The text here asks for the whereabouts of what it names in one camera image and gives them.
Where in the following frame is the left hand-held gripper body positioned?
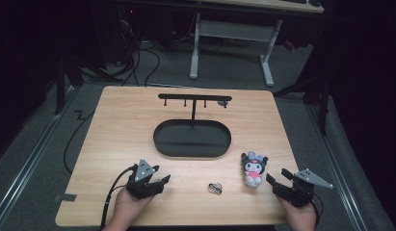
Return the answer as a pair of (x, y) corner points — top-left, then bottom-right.
(126, 158), (165, 200)

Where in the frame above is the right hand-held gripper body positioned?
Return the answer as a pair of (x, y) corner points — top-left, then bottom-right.
(273, 167), (334, 208)

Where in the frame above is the black and pink plush toy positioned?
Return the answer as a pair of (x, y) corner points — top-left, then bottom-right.
(240, 151), (269, 189)

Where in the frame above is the black key rack with tray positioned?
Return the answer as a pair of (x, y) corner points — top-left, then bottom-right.
(152, 92), (233, 159)

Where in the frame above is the silver carabiner keychain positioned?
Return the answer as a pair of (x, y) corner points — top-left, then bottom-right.
(207, 182), (224, 195)

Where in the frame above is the person's right hand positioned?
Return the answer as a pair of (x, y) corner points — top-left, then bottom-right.
(276, 195), (317, 225)

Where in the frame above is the person's left hand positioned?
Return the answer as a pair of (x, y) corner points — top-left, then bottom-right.
(112, 187), (154, 225)

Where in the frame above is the grey tape piece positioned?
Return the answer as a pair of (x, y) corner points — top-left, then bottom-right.
(53, 192), (77, 203)

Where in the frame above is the black metal stand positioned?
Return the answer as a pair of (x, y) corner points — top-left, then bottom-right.
(272, 71), (332, 137)
(53, 57), (85, 116)

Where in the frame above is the black computer tower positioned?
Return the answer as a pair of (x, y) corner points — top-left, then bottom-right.
(116, 5), (140, 66)

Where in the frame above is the desk with white metal legs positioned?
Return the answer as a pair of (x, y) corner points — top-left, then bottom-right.
(185, 0), (325, 88)

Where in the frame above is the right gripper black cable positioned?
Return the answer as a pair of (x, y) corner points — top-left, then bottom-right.
(310, 192), (325, 227)

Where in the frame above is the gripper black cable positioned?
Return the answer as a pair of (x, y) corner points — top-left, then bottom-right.
(310, 192), (325, 227)
(99, 164), (138, 231)

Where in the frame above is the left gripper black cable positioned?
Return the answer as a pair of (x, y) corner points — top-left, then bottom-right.
(99, 164), (138, 231)

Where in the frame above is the metal floor rail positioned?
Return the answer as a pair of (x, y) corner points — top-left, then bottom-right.
(0, 86), (78, 223)
(305, 102), (369, 231)

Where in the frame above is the black looped floor cable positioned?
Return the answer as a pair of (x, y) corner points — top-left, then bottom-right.
(121, 39), (162, 88)

